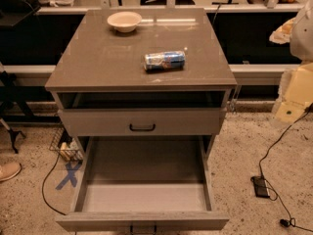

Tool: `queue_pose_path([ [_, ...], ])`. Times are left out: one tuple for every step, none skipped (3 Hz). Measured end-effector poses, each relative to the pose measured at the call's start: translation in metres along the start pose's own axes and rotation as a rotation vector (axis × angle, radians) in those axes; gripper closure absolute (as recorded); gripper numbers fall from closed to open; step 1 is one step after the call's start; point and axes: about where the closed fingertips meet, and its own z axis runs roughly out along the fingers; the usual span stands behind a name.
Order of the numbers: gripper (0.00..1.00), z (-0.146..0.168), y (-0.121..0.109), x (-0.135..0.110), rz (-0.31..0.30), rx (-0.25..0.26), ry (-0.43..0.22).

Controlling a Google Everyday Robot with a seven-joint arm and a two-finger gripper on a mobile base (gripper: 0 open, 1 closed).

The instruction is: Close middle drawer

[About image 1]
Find grey drawer cabinet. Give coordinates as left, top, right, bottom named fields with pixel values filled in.
left=44, top=7, right=238, bottom=168

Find black power adapter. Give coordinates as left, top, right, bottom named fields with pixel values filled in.
left=250, top=176, right=270, bottom=199

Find white bowl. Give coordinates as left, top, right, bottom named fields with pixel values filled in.
left=107, top=12, right=142, bottom=33

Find blue silver can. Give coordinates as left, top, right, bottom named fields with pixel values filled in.
left=144, top=51, right=185, bottom=71

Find grey top drawer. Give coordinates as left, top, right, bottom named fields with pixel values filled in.
left=59, top=109, right=226, bottom=136

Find wire basket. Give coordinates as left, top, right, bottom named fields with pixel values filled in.
left=49, top=127, right=84, bottom=162

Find black cable left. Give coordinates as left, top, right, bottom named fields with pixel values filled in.
left=41, top=152, right=67, bottom=216

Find black cable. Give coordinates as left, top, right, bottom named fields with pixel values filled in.
left=41, top=152, right=67, bottom=216
left=257, top=103, right=313, bottom=233

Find black stand legs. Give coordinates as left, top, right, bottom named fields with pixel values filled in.
left=0, top=62, right=60, bottom=155

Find blue tape cross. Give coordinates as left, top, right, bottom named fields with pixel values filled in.
left=56, top=162, right=82, bottom=190

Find grey drawer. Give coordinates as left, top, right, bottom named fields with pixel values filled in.
left=59, top=109, right=226, bottom=136
left=56, top=136, right=229, bottom=233

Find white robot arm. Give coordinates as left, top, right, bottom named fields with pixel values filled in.
left=270, top=0, right=313, bottom=123

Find tan shoe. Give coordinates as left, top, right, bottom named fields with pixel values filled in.
left=0, top=162, right=22, bottom=182

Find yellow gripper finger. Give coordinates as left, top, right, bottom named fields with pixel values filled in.
left=272, top=63, right=313, bottom=123

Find black cable right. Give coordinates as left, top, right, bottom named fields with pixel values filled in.
left=257, top=103, right=313, bottom=233

